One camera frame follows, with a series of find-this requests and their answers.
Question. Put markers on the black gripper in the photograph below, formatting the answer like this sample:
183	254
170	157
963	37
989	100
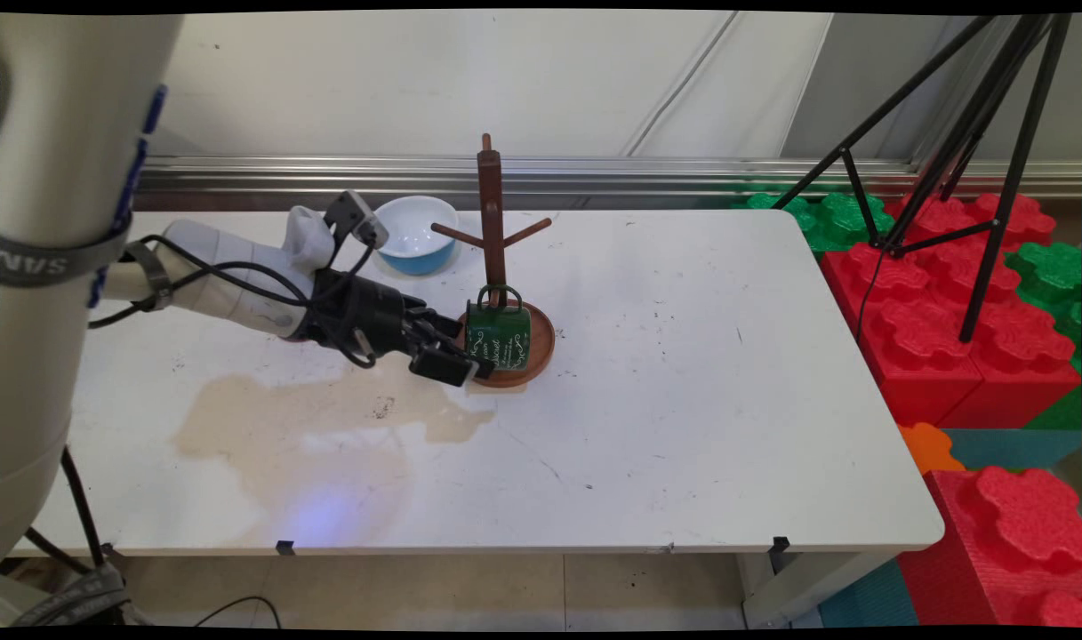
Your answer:
363	316

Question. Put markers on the white table leg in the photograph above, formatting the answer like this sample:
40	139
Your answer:
798	591

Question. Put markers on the black tripod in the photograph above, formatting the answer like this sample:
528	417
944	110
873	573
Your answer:
1006	204

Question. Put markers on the aluminium wall rail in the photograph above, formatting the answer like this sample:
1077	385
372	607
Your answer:
594	173

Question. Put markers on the red foam block with flower studs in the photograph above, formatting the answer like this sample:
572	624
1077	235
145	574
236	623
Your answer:
994	551

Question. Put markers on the small red foam block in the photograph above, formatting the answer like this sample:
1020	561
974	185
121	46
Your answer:
945	218

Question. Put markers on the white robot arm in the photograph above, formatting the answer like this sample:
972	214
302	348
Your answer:
60	133

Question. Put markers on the orange foam piece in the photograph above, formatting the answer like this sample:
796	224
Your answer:
927	449

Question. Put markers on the white and blue bowl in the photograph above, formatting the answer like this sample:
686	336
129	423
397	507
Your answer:
413	229

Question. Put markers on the green printed mug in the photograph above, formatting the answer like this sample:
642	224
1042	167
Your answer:
505	342

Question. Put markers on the large red foam block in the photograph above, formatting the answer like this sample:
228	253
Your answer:
941	356

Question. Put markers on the green foam block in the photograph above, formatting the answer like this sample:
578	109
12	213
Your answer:
838	222
1052	276

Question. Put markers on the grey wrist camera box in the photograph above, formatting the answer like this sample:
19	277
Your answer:
354	218

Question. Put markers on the brown wooden mug tree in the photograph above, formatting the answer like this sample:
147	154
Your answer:
492	204

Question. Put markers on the teal foam mat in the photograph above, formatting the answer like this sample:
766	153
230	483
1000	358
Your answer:
1012	449
869	600

